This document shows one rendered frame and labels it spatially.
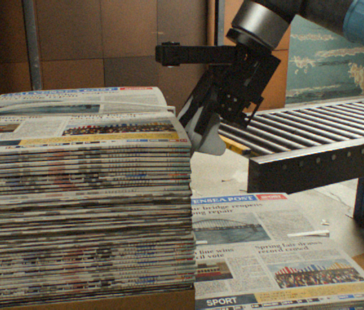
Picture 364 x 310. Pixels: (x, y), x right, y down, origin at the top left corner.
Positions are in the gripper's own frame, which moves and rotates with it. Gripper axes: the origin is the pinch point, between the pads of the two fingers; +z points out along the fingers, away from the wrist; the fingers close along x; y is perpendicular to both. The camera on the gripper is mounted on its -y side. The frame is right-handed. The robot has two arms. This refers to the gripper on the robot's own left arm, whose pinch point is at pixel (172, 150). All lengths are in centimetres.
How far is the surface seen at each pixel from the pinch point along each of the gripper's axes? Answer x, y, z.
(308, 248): -5.1, 26.6, 3.6
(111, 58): 364, 0, 24
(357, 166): 57, 73, -10
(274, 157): 48, 41, -1
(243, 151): 51, 33, 2
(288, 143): 62, 50, -5
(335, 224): 149, 152, 29
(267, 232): 1.2, 22.6, 6.0
